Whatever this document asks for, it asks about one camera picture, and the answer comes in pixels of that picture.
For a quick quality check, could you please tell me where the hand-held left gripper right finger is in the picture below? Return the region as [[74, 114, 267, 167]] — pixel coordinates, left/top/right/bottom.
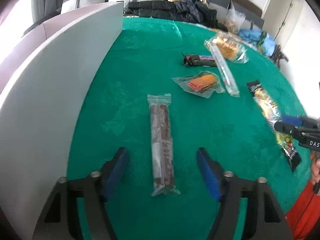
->
[[196, 147, 294, 240]]

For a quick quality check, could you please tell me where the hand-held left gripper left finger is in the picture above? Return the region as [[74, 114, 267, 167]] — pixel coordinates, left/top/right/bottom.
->
[[31, 147, 130, 240]]

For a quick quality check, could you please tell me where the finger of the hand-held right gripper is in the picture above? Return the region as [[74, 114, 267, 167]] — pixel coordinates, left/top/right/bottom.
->
[[281, 115, 313, 128], [274, 121, 302, 139]]

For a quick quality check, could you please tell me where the black and green snack packet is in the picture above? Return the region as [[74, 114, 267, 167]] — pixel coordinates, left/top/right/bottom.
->
[[246, 80, 302, 173]]

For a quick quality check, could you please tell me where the dark brown bar clear packet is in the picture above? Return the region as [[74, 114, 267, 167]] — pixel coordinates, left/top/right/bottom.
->
[[147, 94, 181, 197]]

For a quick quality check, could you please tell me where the long clear snack packet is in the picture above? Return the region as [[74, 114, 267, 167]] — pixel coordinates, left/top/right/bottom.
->
[[204, 38, 240, 97]]

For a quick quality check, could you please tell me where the clear bread packet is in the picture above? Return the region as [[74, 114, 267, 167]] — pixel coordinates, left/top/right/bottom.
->
[[212, 35, 249, 64]]

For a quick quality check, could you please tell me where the clear packet orange food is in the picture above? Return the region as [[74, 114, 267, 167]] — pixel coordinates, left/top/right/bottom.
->
[[171, 71, 225, 99]]

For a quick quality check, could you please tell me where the white cardboard box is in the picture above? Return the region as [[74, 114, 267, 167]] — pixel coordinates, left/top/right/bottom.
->
[[0, 1, 124, 240]]

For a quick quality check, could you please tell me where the brown chocolate bar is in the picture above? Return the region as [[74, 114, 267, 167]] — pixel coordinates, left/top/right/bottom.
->
[[182, 53, 217, 67]]

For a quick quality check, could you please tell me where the person's right hand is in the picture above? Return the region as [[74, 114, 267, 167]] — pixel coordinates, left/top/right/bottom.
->
[[310, 151, 320, 188]]

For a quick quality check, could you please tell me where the green tablecloth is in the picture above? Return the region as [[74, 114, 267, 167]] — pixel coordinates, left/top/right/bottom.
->
[[66, 17, 312, 240]]

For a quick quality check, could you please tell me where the blue cloth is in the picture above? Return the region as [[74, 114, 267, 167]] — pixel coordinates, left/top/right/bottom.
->
[[239, 29, 277, 55]]

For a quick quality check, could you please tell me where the white door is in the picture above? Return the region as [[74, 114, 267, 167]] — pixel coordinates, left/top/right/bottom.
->
[[265, 0, 302, 45]]

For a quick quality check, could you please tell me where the clear plastic bag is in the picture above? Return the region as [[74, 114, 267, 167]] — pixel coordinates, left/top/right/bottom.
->
[[225, 1, 247, 33]]

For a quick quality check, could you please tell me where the black puffer jacket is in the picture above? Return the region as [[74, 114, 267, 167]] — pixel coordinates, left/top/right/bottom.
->
[[124, 0, 218, 28]]

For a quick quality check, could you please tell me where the dark metal frame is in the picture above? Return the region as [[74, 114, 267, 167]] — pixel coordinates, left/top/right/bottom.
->
[[271, 44, 289, 68]]

